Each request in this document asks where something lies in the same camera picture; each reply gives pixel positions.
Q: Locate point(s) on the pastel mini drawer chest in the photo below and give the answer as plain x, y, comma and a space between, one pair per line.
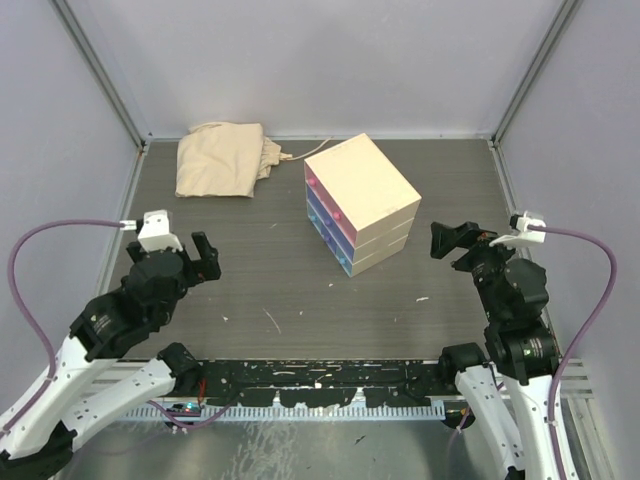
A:
359, 203

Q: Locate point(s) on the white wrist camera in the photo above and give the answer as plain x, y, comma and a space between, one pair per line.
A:
523, 231
154, 232

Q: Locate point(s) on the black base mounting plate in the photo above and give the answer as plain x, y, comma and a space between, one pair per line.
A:
317, 383

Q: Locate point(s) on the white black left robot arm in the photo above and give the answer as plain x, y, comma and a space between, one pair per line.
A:
38, 440

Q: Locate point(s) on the aluminium frame rail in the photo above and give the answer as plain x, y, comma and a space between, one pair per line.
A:
575, 382

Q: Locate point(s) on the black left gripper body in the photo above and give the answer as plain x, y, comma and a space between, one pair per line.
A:
200, 270

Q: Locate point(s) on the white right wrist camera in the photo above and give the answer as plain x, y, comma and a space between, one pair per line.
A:
523, 231

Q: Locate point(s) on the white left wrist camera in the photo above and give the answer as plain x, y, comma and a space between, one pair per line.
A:
154, 232

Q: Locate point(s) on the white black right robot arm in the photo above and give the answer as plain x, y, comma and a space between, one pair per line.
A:
509, 382

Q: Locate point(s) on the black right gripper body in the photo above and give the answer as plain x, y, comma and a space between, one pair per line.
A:
479, 254

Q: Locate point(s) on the light blue cable duct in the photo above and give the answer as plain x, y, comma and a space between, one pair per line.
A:
357, 411

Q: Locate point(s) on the beige folded cloth bag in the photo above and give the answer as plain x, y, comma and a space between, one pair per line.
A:
223, 159

